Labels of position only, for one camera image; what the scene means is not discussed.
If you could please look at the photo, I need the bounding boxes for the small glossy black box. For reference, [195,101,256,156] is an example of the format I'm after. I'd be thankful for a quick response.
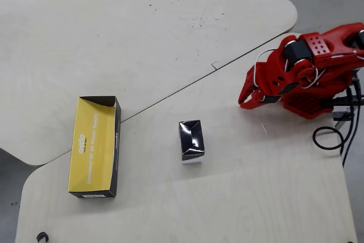
[178,120,206,164]

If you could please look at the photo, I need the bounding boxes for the yellow and black open box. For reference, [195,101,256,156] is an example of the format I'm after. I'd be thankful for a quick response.
[68,96,122,199]

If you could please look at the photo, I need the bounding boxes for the red robot arm with base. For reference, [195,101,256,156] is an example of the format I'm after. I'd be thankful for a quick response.
[280,22,364,121]

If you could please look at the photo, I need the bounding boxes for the black table clamp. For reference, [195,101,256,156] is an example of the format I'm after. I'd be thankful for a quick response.
[332,86,364,130]

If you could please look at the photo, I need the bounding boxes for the looped black cable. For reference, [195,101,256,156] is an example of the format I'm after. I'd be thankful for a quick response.
[312,72,360,151]

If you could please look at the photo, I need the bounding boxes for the short white wire loop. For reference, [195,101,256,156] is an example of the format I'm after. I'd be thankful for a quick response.
[300,65,325,89]

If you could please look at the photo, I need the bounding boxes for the straight black cable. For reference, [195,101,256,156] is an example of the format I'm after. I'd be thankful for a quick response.
[342,77,364,167]

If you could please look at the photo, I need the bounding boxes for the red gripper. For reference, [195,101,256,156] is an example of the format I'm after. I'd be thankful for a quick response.
[238,51,302,110]

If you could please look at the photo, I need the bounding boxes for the long white wrist wire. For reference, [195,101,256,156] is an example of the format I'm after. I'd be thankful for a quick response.
[253,48,275,90]

